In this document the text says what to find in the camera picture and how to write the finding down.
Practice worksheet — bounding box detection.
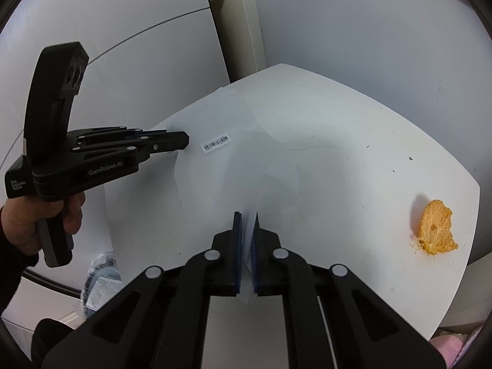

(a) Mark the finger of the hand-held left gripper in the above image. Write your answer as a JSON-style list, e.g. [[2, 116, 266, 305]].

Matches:
[[71, 131, 190, 162], [75, 126, 154, 141]]

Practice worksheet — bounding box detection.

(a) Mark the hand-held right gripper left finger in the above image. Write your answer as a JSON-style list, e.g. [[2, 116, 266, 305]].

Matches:
[[40, 211, 244, 369]]

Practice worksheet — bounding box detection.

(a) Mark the clear plastic sheet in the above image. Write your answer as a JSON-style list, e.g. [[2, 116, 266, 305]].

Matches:
[[167, 86, 308, 306]]

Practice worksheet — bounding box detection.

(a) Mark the person's left forearm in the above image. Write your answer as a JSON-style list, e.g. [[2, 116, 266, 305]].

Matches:
[[0, 234, 29, 318]]

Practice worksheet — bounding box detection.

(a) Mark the pink blanket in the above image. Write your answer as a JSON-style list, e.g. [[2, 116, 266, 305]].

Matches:
[[428, 328, 481, 369]]

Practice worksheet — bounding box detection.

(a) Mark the person's left hand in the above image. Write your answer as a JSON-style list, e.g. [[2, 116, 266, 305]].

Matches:
[[0, 191, 86, 257]]

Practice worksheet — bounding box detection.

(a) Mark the lined trash bin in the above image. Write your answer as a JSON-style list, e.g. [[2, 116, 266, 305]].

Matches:
[[80, 252, 123, 318]]

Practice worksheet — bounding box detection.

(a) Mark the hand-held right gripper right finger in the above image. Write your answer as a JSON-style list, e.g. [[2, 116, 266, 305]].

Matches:
[[251, 211, 448, 369]]

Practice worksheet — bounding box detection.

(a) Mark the white nightstand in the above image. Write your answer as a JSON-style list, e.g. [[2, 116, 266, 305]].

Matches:
[[104, 62, 482, 369]]

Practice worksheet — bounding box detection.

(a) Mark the white wardrobe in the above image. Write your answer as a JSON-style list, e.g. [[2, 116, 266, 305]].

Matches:
[[0, 0, 267, 316]]

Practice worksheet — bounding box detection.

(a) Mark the small orange peel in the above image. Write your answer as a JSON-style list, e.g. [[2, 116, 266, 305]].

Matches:
[[413, 199, 459, 256]]

